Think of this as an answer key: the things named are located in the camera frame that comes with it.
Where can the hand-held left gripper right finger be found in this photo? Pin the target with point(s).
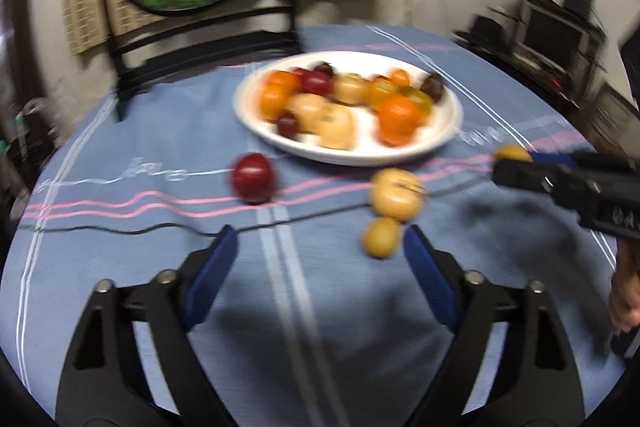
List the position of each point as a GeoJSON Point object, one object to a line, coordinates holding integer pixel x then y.
{"type": "Point", "coordinates": [432, 277]}

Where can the black hat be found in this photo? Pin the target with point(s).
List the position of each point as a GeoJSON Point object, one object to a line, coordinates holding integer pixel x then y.
{"type": "Point", "coordinates": [484, 29]}

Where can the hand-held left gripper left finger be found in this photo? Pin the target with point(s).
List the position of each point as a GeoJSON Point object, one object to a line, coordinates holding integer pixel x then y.
{"type": "Point", "coordinates": [210, 277]}

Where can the person's right hand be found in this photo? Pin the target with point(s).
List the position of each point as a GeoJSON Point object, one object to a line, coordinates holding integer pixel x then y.
{"type": "Point", "coordinates": [625, 292]}

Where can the yellow green tomato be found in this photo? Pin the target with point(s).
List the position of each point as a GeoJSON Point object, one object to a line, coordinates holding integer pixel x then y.
{"type": "Point", "coordinates": [420, 101]}

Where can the red plum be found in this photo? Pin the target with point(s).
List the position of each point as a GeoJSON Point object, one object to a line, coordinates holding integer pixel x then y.
{"type": "Point", "coordinates": [315, 83]}
{"type": "Point", "coordinates": [253, 178]}
{"type": "Point", "coordinates": [288, 125]}
{"type": "Point", "coordinates": [299, 71]}
{"type": "Point", "coordinates": [382, 79]}

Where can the white round plate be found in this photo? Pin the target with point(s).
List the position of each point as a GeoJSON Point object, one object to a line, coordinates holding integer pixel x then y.
{"type": "Point", "coordinates": [365, 147]}

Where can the orange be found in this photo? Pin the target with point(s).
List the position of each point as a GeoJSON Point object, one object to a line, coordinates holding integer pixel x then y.
{"type": "Point", "coordinates": [400, 78]}
{"type": "Point", "coordinates": [399, 119]}
{"type": "Point", "coordinates": [282, 82]}
{"type": "Point", "coordinates": [381, 92]}
{"type": "Point", "coordinates": [274, 103]}

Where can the computer monitor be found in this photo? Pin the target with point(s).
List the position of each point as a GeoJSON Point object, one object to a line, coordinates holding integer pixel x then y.
{"type": "Point", "coordinates": [552, 37]}

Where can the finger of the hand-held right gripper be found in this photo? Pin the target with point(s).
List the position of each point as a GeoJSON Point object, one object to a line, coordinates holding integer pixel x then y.
{"type": "Point", "coordinates": [552, 158]}
{"type": "Point", "coordinates": [525, 179]}

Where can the black computer desk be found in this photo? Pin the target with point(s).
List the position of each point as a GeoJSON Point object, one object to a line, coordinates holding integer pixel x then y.
{"type": "Point", "coordinates": [505, 57]}

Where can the blue striped tablecloth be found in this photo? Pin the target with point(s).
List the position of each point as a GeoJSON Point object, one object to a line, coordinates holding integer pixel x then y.
{"type": "Point", "coordinates": [150, 132]}

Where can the small yellow fruit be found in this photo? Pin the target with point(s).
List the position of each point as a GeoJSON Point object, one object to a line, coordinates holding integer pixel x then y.
{"type": "Point", "coordinates": [382, 237]}
{"type": "Point", "coordinates": [512, 153]}

